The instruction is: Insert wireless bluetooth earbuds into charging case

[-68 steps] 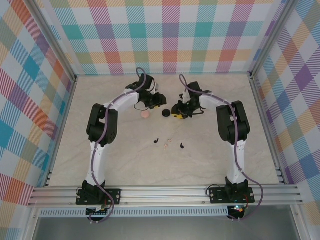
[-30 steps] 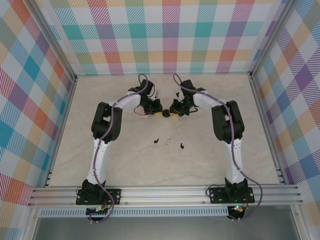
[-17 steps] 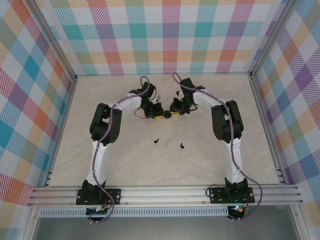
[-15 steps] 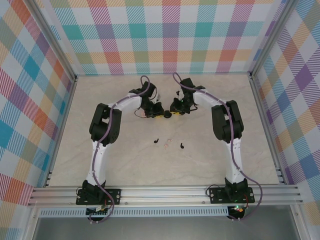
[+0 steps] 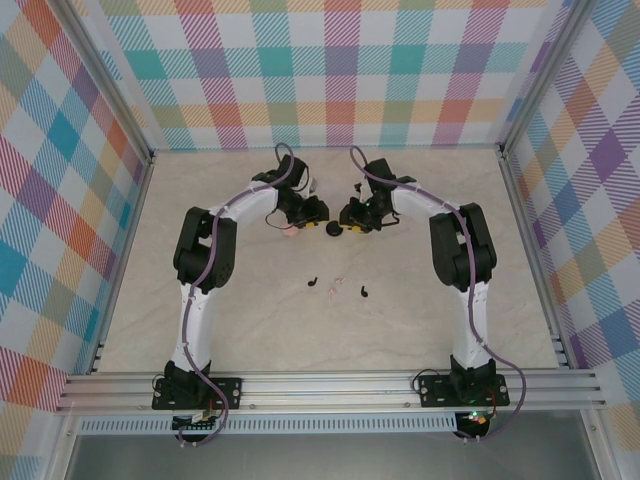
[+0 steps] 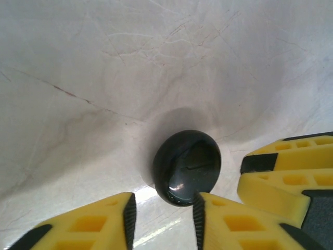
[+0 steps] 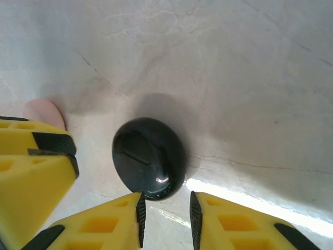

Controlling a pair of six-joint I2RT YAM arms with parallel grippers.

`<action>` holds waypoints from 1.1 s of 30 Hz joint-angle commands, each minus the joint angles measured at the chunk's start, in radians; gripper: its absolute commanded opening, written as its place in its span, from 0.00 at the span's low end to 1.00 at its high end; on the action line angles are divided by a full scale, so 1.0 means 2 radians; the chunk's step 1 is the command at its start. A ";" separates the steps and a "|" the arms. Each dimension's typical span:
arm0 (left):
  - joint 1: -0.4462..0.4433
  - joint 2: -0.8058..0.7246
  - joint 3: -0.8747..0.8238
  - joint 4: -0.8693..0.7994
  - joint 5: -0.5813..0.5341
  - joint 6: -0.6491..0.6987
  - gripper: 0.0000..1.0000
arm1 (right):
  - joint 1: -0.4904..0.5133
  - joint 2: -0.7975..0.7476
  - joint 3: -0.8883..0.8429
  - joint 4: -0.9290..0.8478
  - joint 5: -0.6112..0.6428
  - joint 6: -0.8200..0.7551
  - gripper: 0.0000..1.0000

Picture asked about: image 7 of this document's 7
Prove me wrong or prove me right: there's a black earbud charging case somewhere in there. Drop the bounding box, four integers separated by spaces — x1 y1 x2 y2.
112 117 187 202

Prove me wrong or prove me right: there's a pink earbud charging case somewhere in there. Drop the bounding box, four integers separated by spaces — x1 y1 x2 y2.
22 98 66 130

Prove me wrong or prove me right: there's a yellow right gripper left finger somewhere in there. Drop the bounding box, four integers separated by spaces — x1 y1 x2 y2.
23 191 146 250

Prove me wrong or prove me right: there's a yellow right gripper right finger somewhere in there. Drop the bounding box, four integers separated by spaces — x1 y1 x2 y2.
189 191 317 250

